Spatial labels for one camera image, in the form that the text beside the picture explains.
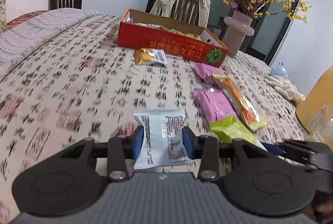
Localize silver snack packet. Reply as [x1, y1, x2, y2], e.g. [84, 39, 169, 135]
[133, 109, 192, 170]

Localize person's right hand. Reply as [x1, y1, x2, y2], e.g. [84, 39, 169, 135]
[307, 191, 333, 223]

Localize green snack packet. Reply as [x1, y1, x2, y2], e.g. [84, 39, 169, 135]
[209, 116, 266, 151]

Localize orange biscuit stick packet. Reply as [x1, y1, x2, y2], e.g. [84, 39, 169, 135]
[212, 74, 268, 132]

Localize yellow plastic bottle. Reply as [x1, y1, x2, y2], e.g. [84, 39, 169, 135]
[296, 67, 333, 147]

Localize pink snack packet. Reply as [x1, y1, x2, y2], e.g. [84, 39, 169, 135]
[194, 63, 223, 85]
[193, 88, 238, 123]

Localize white knit gloves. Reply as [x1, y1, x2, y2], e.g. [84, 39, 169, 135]
[265, 75, 305, 106]

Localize blue plastic bag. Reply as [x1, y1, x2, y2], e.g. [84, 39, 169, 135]
[270, 62, 288, 79]

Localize calligraphy print tablecloth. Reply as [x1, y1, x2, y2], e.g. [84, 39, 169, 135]
[0, 13, 313, 224]

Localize cracker packet near box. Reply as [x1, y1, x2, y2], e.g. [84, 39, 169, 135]
[134, 48, 168, 67]

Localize orange cardboard snack box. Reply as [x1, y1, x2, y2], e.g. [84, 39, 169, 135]
[117, 9, 229, 67]

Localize pink glass vase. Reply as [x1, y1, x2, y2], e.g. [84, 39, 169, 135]
[222, 11, 255, 57]

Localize wooden chair with jacket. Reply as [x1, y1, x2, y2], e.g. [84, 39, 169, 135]
[170, 0, 199, 25]

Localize beige jacket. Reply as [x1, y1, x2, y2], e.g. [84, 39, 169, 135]
[150, 0, 211, 27]

